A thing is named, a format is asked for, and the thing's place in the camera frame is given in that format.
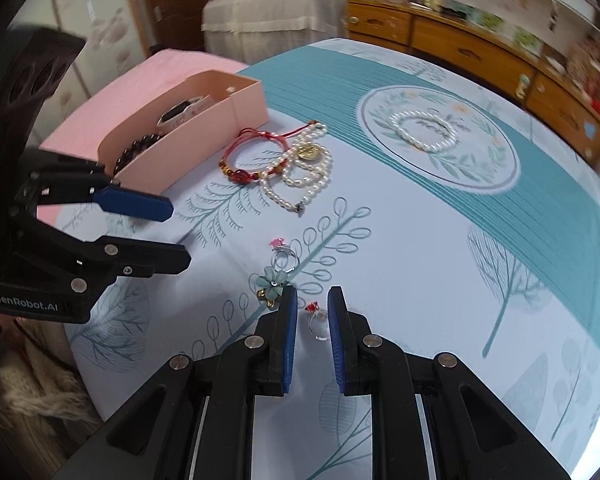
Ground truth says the pearl necklace with gold pendant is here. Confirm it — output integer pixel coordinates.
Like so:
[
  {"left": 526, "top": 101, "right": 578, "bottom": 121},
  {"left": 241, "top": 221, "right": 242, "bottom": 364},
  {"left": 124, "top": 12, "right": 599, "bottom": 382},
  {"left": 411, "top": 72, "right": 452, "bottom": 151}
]
[{"left": 257, "top": 121, "right": 334, "bottom": 216}]

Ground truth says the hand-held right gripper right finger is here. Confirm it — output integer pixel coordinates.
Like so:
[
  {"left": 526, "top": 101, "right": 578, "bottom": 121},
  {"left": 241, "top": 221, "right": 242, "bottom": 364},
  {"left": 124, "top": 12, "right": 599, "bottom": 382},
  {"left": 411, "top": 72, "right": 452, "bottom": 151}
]
[{"left": 327, "top": 286, "right": 573, "bottom": 480}]

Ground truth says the leaf printed bed sheet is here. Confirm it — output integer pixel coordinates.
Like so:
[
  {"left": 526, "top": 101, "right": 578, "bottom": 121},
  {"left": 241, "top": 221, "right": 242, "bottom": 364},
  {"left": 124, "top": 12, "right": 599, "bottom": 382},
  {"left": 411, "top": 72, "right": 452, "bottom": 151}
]
[{"left": 61, "top": 37, "right": 600, "bottom": 480}]

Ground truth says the green flower ring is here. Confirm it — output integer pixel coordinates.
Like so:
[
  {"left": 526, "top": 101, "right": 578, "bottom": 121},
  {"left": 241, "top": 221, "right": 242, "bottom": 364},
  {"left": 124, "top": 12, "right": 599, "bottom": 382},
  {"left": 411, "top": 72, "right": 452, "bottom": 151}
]
[{"left": 250, "top": 266, "right": 287, "bottom": 309}]

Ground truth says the silver ring with pink stone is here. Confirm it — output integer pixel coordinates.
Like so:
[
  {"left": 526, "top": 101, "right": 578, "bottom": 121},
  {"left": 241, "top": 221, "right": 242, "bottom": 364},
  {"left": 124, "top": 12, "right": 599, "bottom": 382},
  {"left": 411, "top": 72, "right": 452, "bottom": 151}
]
[{"left": 268, "top": 237, "right": 300, "bottom": 274}]

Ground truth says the white lace cover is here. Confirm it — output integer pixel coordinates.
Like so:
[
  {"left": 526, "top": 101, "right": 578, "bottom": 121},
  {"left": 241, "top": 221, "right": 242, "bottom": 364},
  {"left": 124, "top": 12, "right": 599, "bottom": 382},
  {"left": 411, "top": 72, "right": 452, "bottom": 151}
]
[{"left": 201, "top": 0, "right": 354, "bottom": 56}]

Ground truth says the brown wooden door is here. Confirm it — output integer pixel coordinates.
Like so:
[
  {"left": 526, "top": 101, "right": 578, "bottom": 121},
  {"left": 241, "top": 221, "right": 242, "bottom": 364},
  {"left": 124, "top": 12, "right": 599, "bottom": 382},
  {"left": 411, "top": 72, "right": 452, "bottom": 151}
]
[{"left": 130, "top": 0, "right": 216, "bottom": 59}]

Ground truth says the red string bracelet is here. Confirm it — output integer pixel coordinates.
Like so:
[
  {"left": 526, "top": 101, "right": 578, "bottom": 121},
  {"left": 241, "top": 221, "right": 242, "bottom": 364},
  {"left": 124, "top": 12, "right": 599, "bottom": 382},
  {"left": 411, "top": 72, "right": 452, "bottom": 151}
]
[{"left": 221, "top": 120, "right": 322, "bottom": 187}]

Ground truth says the pink cardboard box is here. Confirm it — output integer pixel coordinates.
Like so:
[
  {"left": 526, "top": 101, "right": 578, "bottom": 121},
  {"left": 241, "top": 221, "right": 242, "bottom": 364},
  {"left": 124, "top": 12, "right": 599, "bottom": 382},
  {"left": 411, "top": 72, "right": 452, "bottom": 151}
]
[{"left": 98, "top": 71, "right": 269, "bottom": 196}]

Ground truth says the white pearl bracelet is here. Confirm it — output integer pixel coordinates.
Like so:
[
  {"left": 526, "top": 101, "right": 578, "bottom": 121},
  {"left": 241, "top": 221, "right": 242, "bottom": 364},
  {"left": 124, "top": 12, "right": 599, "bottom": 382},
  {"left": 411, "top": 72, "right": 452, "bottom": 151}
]
[{"left": 389, "top": 110, "right": 459, "bottom": 154}]

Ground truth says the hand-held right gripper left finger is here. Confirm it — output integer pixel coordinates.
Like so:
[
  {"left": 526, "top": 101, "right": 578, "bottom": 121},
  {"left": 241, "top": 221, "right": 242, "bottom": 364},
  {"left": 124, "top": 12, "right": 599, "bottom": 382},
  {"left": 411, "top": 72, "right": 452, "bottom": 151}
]
[{"left": 62, "top": 285, "right": 298, "bottom": 480}]

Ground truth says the dark bead bracelet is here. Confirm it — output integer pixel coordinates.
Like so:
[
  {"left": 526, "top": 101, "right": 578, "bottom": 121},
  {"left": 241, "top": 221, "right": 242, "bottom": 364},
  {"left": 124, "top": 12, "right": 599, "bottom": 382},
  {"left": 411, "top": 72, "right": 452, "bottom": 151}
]
[{"left": 113, "top": 132, "right": 164, "bottom": 174}]

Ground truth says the wooden dresser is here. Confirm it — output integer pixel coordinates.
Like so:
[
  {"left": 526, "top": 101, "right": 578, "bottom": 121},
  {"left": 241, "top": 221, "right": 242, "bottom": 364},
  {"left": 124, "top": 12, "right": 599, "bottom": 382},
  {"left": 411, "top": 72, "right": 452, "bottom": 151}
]
[{"left": 346, "top": 0, "right": 600, "bottom": 164}]

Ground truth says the silver ring with red stone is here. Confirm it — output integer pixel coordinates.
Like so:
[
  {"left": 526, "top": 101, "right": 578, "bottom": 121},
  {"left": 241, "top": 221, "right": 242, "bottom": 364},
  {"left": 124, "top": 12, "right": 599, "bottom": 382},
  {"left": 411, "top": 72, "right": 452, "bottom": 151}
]
[{"left": 304, "top": 301, "right": 331, "bottom": 344}]

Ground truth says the fluffy beige rug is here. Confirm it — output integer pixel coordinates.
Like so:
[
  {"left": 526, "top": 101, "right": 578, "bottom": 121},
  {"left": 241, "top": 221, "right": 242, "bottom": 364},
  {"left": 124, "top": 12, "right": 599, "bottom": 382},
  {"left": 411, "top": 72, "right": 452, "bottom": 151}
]
[{"left": 0, "top": 317, "right": 107, "bottom": 442}]

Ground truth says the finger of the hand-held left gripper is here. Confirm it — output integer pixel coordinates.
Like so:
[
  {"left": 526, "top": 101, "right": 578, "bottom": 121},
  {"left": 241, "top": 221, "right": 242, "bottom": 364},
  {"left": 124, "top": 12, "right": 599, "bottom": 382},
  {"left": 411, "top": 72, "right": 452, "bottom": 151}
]
[
  {"left": 29, "top": 152, "right": 175, "bottom": 222},
  {"left": 30, "top": 234, "right": 192, "bottom": 292}
]

